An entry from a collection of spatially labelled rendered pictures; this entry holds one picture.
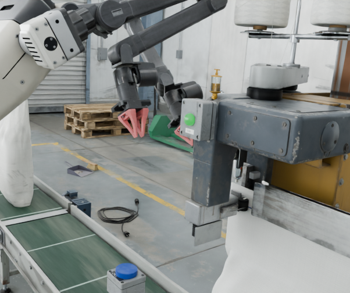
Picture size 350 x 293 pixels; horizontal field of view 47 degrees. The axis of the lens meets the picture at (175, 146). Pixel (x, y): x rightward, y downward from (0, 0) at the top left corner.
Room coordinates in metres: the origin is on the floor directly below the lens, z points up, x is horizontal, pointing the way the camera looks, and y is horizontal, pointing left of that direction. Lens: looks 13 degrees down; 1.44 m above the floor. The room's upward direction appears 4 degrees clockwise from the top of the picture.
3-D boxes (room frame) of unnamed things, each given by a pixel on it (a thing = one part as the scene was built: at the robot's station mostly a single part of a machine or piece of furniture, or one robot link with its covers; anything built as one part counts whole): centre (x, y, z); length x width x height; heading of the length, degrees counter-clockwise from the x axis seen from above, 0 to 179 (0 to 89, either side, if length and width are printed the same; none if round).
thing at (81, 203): (2.65, 0.69, 0.35); 0.30 x 0.15 x 0.15; 39
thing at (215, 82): (1.00, -0.09, 1.37); 0.03 x 0.02 x 0.03; 39
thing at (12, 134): (2.64, 1.09, 0.74); 0.47 x 0.22 x 0.72; 37
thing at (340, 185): (1.20, -0.48, 1.18); 0.34 x 0.25 x 0.31; 129
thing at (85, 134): (6.91, 1.22, 0.07); 1.20 x 0.82 x 0.14; 127
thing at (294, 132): (0.96, -0.23, 1.21); 0.30 x 0.25 x 0.30; 39
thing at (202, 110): (0.95, -0.05, 1.29); 0.08 x 0.05 x 0.09; 39
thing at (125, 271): (0.99, 0.11, 0.84); 0.06 x 0.06 x 0.02
